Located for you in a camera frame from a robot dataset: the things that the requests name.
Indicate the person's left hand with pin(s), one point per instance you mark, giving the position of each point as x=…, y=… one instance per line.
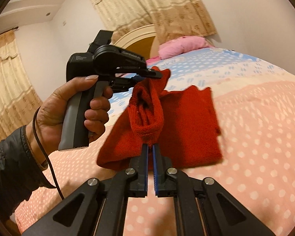
x=44, y=132

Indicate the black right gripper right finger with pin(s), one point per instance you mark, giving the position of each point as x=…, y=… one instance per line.
x=202, y=207

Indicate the pink folded blanket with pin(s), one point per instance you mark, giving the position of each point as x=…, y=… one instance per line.
x=182, y=45

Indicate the beige curtain at left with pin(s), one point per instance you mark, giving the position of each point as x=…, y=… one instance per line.
x=18, y=99

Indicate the beige patterned curtain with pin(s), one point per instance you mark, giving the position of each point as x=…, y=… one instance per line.
x=170, y=18

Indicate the dark jacket left forearm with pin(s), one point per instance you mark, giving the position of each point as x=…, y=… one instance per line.
x=20, y=174

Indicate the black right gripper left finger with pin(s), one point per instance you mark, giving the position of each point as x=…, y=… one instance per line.
x=97, y=207

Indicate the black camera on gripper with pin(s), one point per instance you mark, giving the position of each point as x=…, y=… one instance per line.
x=103, y=37

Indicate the blue pink dotted bedsheet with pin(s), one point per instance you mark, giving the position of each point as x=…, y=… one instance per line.
x=255, y=106

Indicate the cream wooden headboard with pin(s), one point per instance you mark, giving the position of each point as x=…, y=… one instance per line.
x=142, y=41

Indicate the red knitted sweater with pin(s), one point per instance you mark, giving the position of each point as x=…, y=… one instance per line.
x=183, y=123

